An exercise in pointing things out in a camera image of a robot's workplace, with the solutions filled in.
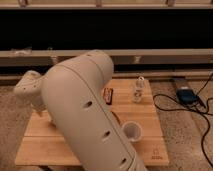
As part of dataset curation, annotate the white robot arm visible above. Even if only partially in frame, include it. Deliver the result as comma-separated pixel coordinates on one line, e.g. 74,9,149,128
14,50,148,171

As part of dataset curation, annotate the dark red chocolate bar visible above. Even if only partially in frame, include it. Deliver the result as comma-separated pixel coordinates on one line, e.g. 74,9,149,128
103,88,113,105

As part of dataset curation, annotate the orange bowl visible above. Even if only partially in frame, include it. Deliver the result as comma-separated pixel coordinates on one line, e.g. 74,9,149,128
111,111,121,126

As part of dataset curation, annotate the blue power adapter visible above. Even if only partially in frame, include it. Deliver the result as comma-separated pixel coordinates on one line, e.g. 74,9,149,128
176,87,198,105

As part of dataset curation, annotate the wooden rail shelf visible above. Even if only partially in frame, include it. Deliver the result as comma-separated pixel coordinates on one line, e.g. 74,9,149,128
0,48,213,67

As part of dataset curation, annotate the black cable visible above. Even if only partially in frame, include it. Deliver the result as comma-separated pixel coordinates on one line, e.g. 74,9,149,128
152,71,213,168

